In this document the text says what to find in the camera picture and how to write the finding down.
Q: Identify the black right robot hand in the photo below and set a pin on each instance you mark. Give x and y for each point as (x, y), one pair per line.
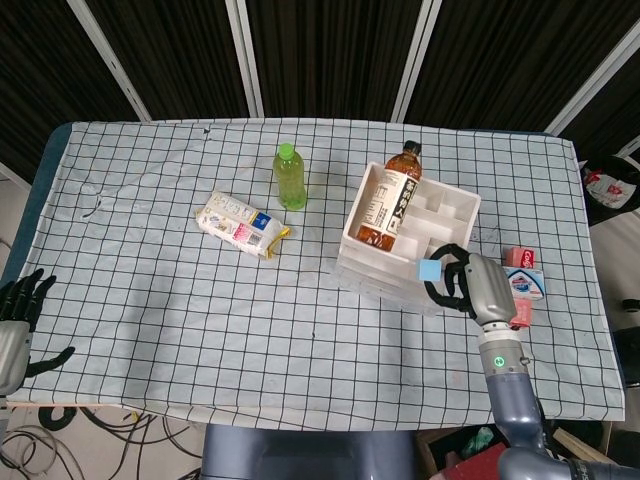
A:
(490, 290)

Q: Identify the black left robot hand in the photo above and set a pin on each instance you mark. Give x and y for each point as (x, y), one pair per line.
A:
(12, 345)

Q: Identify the blue foam cube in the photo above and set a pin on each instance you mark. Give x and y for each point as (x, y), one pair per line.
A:
(430, 271)

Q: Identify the clear plastic drawer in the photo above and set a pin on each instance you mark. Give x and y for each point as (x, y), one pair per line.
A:
(400, 295)

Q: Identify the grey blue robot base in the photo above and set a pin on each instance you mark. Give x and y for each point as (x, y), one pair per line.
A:
(300, 455)

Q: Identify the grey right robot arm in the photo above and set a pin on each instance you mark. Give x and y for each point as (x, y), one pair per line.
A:
(505, 395)

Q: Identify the white blue soap box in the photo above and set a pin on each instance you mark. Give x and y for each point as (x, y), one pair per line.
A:
(527, 285)

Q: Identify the pink small block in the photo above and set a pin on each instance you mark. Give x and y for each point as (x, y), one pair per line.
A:
(524, 312)

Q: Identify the red small carton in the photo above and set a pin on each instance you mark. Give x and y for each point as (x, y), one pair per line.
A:
(520, 257)

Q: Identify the brown tea bottle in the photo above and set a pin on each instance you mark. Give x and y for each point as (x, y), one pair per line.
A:
(390, 200)

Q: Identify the green plastic bag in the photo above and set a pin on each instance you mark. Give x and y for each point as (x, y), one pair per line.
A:
(480, 437)

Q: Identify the black bag with red print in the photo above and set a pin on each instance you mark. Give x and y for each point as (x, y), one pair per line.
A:
(610, 190)

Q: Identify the dark equipment beside table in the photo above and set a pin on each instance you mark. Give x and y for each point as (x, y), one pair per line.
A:
(630, 360)

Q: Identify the blue table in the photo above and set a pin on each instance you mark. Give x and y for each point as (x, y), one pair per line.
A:
(42, 170)

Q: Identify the white black grid tablecloth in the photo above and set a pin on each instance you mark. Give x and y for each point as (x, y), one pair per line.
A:
(200, 325)

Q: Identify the green plastic bottle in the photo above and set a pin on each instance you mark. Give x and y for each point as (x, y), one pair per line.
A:
(290, 185)

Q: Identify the white snack packet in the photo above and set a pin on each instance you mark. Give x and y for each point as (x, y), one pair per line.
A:
(240, 225)

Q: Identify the white compartment tray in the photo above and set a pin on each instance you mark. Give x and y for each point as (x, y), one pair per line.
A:
(450, 200)

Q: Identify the white partition post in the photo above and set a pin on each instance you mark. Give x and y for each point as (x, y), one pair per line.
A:
(592, 80)
(416, 60)
(245, 60)
(107, 60)

